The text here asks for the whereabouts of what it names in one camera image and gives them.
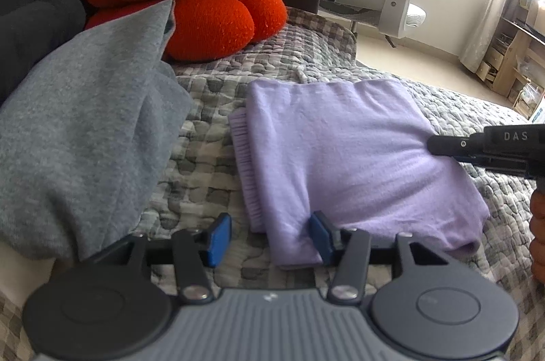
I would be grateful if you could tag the purple shirt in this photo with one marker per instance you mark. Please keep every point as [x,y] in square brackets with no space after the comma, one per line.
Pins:
[340,148]

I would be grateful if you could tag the grey sweatshirt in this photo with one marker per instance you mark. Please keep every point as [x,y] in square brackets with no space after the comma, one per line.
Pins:
[85,131]

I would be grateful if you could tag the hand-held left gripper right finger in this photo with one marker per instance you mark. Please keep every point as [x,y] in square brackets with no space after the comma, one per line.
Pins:
[321,237]

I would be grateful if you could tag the grey checked quilted blanket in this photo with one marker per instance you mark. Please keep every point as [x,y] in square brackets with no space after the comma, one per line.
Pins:
[204,156]

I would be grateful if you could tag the dark cloth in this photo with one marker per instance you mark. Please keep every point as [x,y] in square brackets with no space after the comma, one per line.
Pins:
[34,37]

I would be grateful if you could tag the person's right hand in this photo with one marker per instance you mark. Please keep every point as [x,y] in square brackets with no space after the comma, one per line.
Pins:
[539,216]

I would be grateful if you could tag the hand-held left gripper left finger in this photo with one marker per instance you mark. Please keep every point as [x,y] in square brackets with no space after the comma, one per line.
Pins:
[219,239]

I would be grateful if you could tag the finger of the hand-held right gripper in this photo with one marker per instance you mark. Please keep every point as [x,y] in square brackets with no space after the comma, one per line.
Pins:
[511,139]
[511,164]

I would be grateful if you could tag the wooden shelf unit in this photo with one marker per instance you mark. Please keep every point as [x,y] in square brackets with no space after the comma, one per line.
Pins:
[511,58]

